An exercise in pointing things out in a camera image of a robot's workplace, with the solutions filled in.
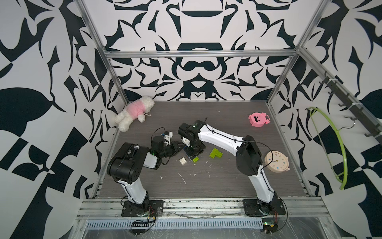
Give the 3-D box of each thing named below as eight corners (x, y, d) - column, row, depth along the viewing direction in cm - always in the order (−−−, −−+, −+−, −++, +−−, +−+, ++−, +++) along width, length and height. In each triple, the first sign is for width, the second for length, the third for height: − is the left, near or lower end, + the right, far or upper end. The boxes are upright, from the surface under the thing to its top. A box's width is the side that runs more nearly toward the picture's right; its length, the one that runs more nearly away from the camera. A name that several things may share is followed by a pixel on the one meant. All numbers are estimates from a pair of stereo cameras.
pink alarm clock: (250, 127, 109) (252, 122, 105) (247, 116, 115) (249, 112, 111) (268, 127, 109) (271, 122, 105) (264, 116, 116) (267, 112, 111)
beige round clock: (268, 172, 88) (270, 170, 85) (262, 153, 95) (264, 150, 92) (289, 172, 88) (293, 170, 85) (281, 153, 95) (284, 150, 93)
